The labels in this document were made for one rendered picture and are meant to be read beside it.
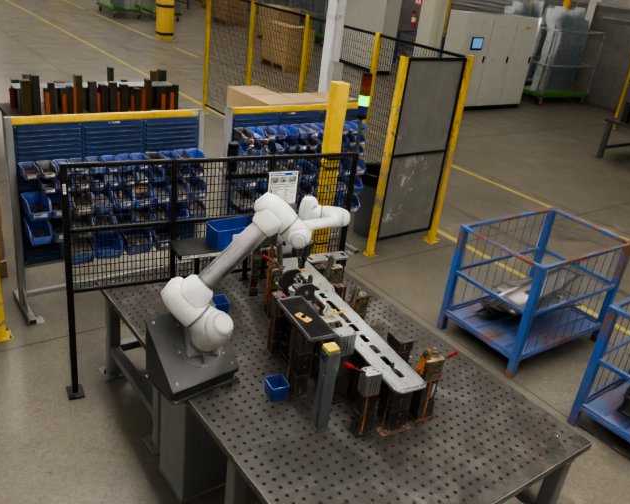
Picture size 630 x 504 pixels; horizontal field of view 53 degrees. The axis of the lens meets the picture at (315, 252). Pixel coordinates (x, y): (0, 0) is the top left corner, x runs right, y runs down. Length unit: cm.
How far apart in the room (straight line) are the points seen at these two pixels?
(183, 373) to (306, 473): 78
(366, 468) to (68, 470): 175
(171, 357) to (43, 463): 115
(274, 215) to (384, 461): 124
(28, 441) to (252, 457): 164
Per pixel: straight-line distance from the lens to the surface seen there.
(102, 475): 390
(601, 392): 502
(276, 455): 297
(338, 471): 295
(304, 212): 359
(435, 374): 317
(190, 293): 303
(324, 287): 367
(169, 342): 321
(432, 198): 691
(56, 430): 421
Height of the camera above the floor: 274
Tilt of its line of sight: 25 degrees down
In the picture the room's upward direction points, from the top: 7 degrees clockwise
